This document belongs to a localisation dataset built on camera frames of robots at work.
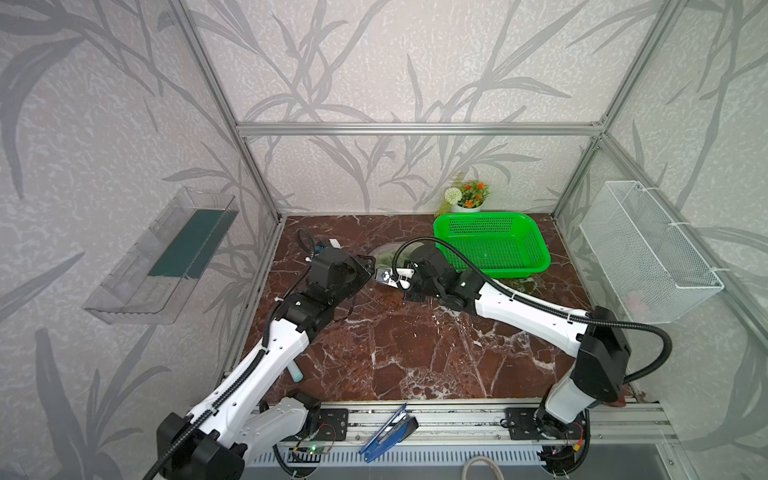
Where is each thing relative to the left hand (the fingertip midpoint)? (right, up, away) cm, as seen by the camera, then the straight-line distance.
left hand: (378, 261), depth 74 cm
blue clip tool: (+5, -40, -3) cm, 41 cm away
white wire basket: (+60, -2, -11) cm, 61 cm away
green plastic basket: (+43, +4, +37) cm, 57 cm away
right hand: (+5, -2, +6) cm, 8 cm away
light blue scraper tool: (-23, -31, +6) cm, 39 cm away
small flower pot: (+26, +17, +35) cm, 47 cm away
